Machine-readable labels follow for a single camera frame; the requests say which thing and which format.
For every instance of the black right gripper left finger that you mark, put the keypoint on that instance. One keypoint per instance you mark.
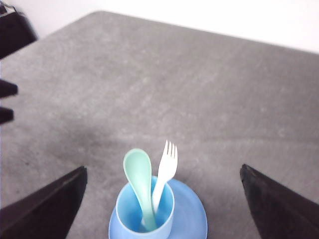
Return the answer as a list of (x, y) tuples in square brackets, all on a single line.
[(47, 213)]

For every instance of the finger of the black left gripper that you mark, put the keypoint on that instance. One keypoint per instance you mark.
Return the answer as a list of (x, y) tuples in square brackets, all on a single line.
[(7, 89), (6, 115)]

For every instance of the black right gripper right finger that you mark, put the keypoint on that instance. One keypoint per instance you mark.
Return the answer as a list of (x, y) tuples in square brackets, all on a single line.
[(278, 212)]

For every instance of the light blue plastic cup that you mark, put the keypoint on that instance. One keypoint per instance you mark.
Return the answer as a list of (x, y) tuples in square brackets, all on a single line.
[(126, 219)]

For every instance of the mint green plastic spoon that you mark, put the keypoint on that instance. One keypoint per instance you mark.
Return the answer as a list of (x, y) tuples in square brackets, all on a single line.
[(138, 170)]

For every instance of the white plastic fork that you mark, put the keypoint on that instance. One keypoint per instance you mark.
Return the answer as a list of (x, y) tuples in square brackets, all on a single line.
[(166, 171)]

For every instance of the blue plastic plate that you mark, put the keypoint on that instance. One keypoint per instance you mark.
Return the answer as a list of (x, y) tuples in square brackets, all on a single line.
[(190, 221)]

